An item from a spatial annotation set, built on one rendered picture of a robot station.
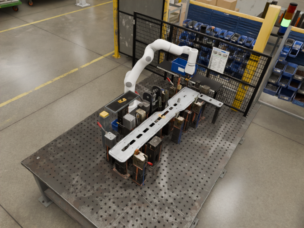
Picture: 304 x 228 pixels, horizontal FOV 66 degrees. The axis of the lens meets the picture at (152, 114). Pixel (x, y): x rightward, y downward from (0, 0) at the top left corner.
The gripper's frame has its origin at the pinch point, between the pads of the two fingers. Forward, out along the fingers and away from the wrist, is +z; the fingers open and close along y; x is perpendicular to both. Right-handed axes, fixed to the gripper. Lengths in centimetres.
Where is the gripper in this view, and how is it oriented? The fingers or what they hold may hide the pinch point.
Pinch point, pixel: (188, 76)
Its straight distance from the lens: 264.6
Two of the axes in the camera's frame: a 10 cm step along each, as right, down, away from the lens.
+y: 8.0, 4.4, -4.1
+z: -0.8, 7.5, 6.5
